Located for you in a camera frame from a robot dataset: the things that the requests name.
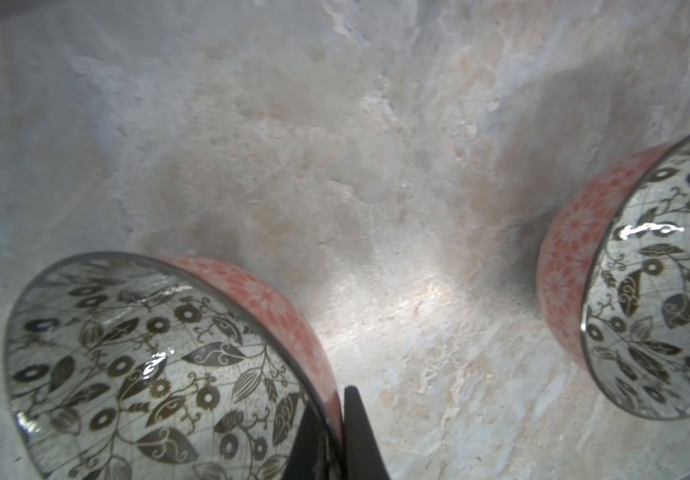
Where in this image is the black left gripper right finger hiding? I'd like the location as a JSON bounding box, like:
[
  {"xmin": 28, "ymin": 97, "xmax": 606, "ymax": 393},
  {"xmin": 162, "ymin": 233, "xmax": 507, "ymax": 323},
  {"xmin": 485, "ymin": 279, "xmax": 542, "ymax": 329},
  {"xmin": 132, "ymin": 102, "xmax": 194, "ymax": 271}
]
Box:
[{"xmin": 344, "ymin": 386, "xmax": 390, "ymax": 480}]

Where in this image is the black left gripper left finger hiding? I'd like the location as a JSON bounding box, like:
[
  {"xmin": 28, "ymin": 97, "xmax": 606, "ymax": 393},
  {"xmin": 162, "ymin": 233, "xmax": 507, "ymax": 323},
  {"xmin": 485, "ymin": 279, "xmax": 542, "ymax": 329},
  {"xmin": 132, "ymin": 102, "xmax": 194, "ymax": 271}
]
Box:
[{"xmin": 281, "ymin": 405, "xmax": 324, "ymax": 480}]

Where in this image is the black floral pattern bowl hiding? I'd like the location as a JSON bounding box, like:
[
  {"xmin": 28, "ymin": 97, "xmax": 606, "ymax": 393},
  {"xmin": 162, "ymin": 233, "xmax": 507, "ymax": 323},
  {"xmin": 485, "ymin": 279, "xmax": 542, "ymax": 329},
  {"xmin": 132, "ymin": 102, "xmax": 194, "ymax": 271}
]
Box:
[{"xmin": 4, "ymin": 252, "xmax": 345, "ymax": 479}]

